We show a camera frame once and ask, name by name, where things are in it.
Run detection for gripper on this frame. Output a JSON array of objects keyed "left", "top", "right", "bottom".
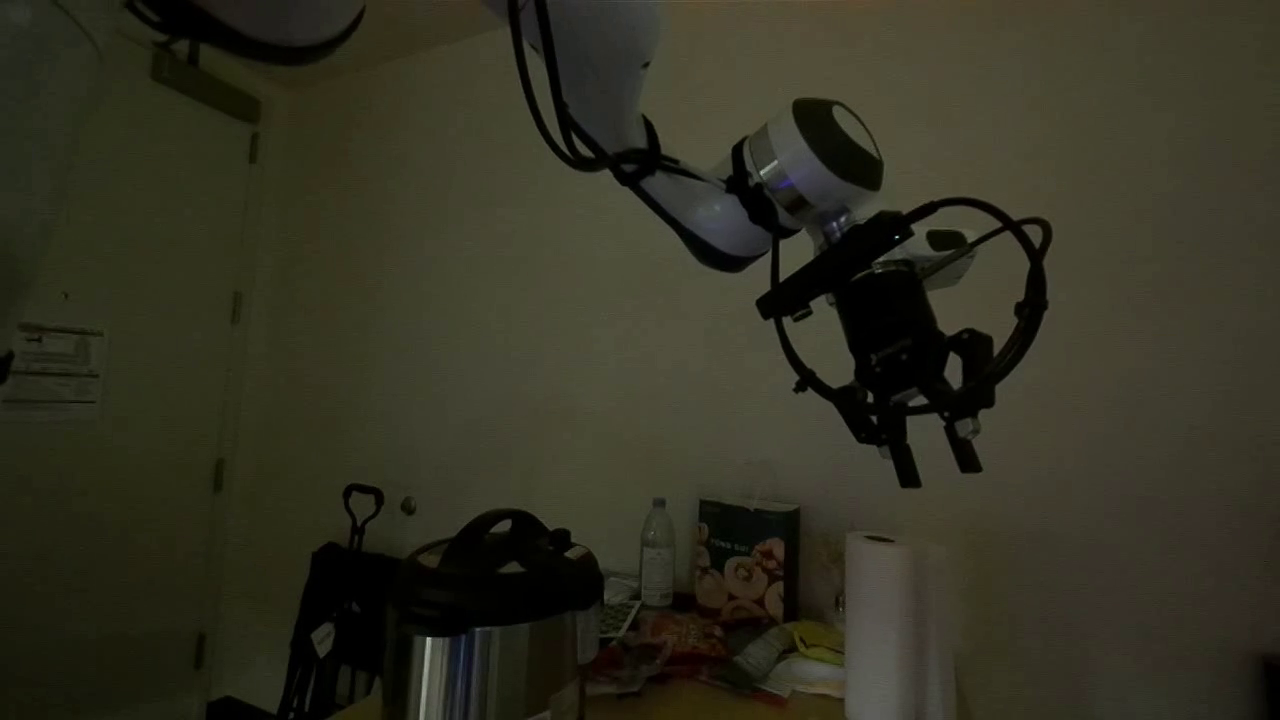
[{"left": 833, "top": 263, "right": 999, "bottom": 491}]

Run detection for white paper towel roll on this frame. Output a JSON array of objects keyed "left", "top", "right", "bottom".
[{"left": 843, "top": 531, "right": 957, "bottom": 720}]

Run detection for dark printed paper bag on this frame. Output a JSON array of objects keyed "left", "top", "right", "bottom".
[{"left": 694, "top": 497, "right": 802, "bottom": 627}]

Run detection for yellow packet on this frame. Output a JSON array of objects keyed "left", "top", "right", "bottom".
[{"left": 788, "top": 620, "right": 847, "bottom": 667}]

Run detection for clear water bottle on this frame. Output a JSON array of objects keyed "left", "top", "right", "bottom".
[{"left": 640, "top": 497, "right": 677, "bottom": 609}]

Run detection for red snack packet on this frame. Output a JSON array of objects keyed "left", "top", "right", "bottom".
[{"left": 608, "top": 610, "right": 733, "bottom": 691}]

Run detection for checkered packet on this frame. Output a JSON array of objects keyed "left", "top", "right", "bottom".
[{"left": 598, "top": 574, "right": 642, "bottom": 641}]

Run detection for black pressure cooker lid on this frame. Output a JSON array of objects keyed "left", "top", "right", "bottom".
[{"left": 398, "top": 508, "right": 607, "bottom": 613}]

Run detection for silver pressure cooker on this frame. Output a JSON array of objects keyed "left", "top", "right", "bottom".
[{"left": 383, "top": 508, "right": 607, "bottom": 720}]

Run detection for black folding hand cart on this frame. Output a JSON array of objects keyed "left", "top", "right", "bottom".
[{"left": 278, "top": 484, "right": 403, "bottom": 719}]

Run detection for door closer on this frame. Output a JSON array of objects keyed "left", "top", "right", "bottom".
[{"left": 149, "top": 47, "right": 264, "bottom": 127}]

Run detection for door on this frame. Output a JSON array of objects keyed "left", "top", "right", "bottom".
[{"left": 0, "top": 95, "right": 263, "bottom": 720}]

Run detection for paper notice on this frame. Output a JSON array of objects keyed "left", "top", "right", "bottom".
[{"left": 0, "top": 321, "right": 108, "bottom": 407}]

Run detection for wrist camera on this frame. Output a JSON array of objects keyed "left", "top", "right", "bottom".
[{"left": 756, "top": 211, "right": 917, "bottom": 322}]

